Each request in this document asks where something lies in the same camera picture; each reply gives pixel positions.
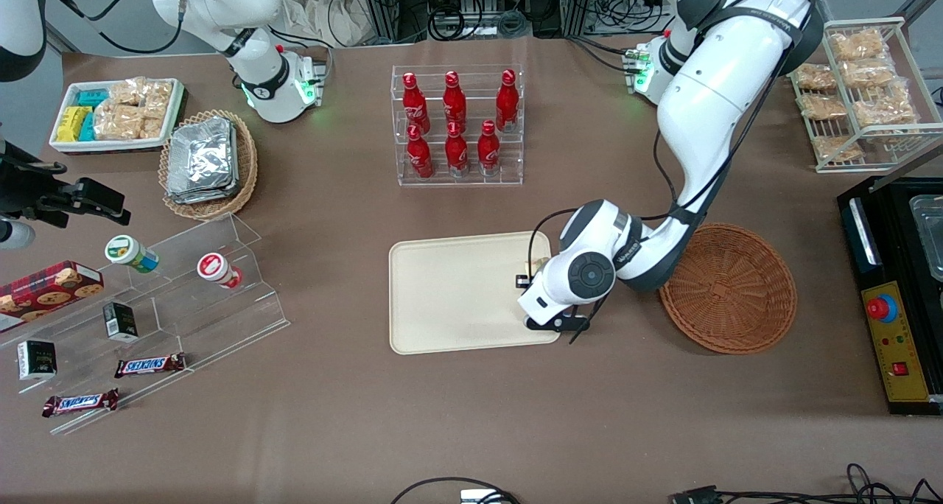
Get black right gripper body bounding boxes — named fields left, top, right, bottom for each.
left=0, top=141, right=71, bottom=219

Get white rectangular snack tray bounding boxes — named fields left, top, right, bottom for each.
left=49, top=78, right=186, bottom=154

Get beige plastic tray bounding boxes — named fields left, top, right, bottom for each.
left=388, top=231, right=562, bottom=356

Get light oval wicker basket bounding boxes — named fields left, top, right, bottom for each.
left=158, top=109, right=259, bottom=221

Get brown round wicker basket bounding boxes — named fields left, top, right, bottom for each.
left=657, top=223, right=798, bottom=355

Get green lid yogurt cup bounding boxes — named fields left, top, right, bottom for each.
left=104, top=234, right=161, bottom=274

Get yellow snack packet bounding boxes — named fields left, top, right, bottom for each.
left=56, top=105, right=91, bottom=143

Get red plaid cookie box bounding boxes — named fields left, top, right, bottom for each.
left=0, top=260, right=105, bottom=334

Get stack of silver foil packs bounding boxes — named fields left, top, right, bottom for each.
left=166, top=116, right=239, bottom=206

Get clear acrylic bottle rack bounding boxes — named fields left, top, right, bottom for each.
left=391, top=64, right=525, bottom=188

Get red lid yogurt cup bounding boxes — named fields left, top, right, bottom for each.
left=196, top=252, right=244, bottom=290

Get red cola bottle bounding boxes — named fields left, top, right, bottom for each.
left=477, top=120, right=502, bottom=178
left=444, top=121, right=470, bottom=178
left=402, top=72, right=431, bottom=133
left=442, top=71, right=468, bottom=130
left=495, top=69, right=520, bottom=134
left=406, top=125, right=435, bottom=180

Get small black white carton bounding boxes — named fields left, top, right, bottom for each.
left=16, top=339, right=58, bottom=382

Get clear acrylic stepped display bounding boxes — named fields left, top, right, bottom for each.
left=0, top=213, right=291, bottom=437

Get snickers chocolate bar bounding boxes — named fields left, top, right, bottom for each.
left=113, top=352, right=187, bottom=379
left=41, top=388, right=120, bottom=419

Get crumpled clear plastic bag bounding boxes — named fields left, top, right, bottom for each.
left=278, top=0, right=371, bottom=48

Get bagged pastry snack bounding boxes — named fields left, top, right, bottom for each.
left=852, top=94, right=919, bottom=128
left=798, top=93, right=849, bottom=121
left=795, top=63, right=838, bottom=91
left=829, top=28, right=886, bottom=62
left=840, top=57, right=909, bottom=89
left=812, top=135, right=865, bottom=163

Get red emergency stop button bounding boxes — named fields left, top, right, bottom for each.
left=866, top=295, right=900, bottom=323

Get black yellow control box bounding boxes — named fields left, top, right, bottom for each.
left=837, top=175, right=943, bottom=417

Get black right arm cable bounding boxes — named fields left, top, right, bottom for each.
left=43, top=0, right=186, bottom=55

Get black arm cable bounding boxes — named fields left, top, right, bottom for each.
left=43, top=0, right=186, bottom=55
left=526, top=0, right=813, bottom=270

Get black looped table cable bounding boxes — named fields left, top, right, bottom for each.
left=389, top=476, right=521, bottom=504

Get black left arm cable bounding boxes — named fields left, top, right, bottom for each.
left=526, top=0, right=813, bottom=270

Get black cable connector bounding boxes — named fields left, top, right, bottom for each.
left=669, top=485, right=724, bottom=504

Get coiled black cable bundle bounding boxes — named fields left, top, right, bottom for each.
left=426, top=6, right=533, bottom=42

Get aluminium frame post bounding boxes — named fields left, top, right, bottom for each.
left=561, top=0, right=599, bottom=38
left=357, top=0, right=404, bottom=45

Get tangled black cables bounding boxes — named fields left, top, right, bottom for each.
left=722, top=463, right=943, bottom=504

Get white wire rack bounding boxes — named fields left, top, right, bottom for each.
left=790, top=16, right=943, bottom=174

